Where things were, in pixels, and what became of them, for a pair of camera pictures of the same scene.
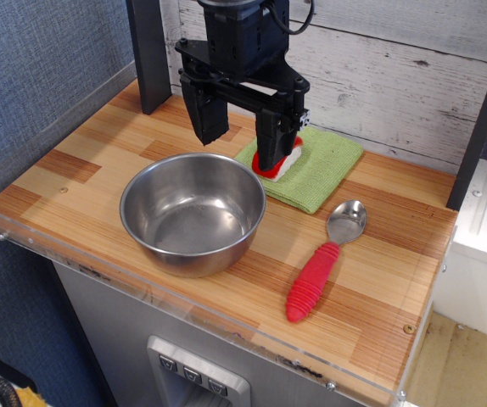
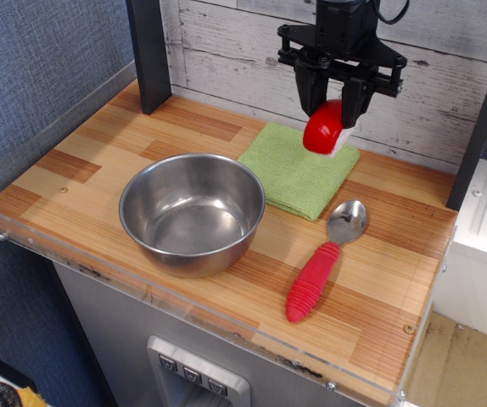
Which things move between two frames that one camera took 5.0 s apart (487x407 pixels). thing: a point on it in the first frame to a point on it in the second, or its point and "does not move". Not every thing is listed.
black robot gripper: [245, 58] to [343, 51]
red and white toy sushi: [282, 167] to [324, 132]
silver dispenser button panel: [182, 379] does not move
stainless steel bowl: [195, 214] does not move
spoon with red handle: [346, 221] does not move
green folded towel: [325, 158] does not move
